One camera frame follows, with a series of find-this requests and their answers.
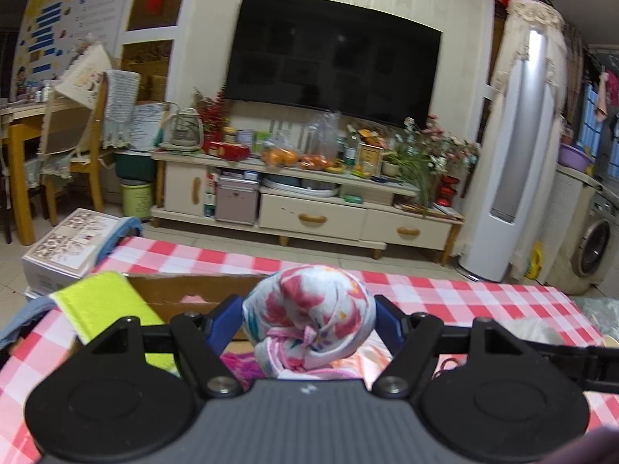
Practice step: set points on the red berry branches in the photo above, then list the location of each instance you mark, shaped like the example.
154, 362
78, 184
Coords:
210, 109

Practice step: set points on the black television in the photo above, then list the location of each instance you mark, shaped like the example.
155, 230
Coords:
333, 53

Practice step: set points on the yellow bottle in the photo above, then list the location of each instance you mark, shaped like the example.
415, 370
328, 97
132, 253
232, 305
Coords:
535, 261

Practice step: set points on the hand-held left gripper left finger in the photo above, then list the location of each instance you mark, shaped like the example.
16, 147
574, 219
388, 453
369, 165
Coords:
225, 324

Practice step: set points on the cream television cabinet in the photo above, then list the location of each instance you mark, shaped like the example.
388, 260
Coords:
309, 217

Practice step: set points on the dark green bin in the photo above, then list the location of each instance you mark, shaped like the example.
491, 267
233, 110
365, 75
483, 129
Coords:
135, 164

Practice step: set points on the wooden desk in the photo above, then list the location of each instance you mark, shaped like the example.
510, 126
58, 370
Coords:
24, 116

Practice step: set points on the floral cloth bundle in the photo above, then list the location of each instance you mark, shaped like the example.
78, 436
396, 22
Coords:
309, 314

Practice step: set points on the light green trash bin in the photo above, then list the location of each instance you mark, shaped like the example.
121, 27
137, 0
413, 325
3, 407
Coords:
138, 198

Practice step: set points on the front-load washing machine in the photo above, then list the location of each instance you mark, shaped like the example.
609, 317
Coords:
566, 222

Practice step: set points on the small white plant pot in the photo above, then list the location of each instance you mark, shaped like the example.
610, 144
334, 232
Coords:
390, 169

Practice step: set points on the white standing air conditioner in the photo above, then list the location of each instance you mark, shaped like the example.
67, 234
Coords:
522, 130

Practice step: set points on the cardboard box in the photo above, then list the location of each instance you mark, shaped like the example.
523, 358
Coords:
193, 285

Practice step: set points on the chair with cream cover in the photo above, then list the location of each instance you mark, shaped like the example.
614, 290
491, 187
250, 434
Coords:
84, 82

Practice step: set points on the red candle holder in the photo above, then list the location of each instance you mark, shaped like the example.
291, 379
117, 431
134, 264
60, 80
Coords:
448, 191

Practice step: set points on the printed white box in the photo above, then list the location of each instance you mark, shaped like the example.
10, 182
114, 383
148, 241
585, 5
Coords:
67, 241

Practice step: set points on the bananas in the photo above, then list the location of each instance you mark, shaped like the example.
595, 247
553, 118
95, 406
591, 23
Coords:
336, 169

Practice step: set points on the pink hanging towel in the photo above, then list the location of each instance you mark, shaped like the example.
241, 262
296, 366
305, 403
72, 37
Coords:
601, 96

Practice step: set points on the wall poster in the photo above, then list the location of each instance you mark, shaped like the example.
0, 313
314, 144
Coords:
63, 24

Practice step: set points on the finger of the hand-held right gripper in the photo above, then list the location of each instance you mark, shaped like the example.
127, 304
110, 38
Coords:
599, 367

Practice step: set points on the blue denim cloth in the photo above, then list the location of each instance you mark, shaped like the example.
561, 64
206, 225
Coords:
24, 319

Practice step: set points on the lime green cloth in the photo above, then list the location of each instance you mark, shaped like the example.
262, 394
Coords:
106, 299

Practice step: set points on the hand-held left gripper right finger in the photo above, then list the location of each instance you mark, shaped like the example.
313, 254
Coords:
389, 324

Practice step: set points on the bag of oranges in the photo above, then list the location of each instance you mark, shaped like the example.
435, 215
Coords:
280, 158

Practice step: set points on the grey washing machine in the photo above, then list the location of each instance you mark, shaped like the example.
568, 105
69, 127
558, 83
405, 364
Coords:
597, 241

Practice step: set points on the red box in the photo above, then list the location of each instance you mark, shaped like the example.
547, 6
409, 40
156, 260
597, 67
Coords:
225, 151

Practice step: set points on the red white checked tablecloth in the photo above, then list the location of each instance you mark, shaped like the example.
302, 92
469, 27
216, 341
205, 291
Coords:
483, 295

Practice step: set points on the purple basin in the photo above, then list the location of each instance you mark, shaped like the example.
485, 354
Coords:
575, 157

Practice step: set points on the clear plastic bag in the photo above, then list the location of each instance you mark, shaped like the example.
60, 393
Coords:
321, 140

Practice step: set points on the glass kettle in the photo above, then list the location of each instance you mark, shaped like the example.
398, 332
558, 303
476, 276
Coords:
183, 128

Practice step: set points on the bunch of pink flowers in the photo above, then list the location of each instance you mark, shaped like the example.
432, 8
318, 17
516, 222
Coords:
430, 150

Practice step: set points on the crumpled clear plastic sheet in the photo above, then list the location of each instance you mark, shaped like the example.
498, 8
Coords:
597, 316

